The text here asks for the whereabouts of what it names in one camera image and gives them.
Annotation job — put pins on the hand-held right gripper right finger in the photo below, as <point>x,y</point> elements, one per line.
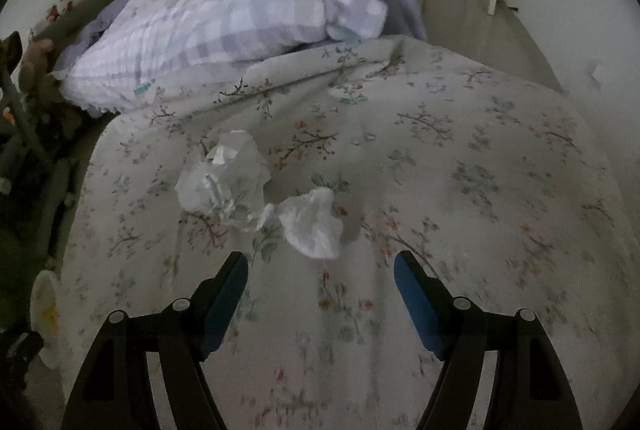
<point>415,305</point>

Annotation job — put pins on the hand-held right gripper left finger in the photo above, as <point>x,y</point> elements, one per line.
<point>225,305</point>

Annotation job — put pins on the small white tissue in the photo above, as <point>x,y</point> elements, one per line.
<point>310,225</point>

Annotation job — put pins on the large white tissue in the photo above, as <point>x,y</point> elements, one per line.
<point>230,180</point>

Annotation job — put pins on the white trash bin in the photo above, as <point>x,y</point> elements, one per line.
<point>45,310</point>

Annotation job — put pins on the floral bed sheet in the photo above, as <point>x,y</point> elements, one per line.
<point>450,185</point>

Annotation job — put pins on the grey metal rack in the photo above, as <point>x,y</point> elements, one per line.
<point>55,195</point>

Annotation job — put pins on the plaid pillow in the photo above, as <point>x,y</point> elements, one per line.
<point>200,24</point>

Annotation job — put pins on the purple blanket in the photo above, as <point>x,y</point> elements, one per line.
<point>400,9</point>

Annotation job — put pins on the brown stuffed toy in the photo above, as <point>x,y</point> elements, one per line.
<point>40,59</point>

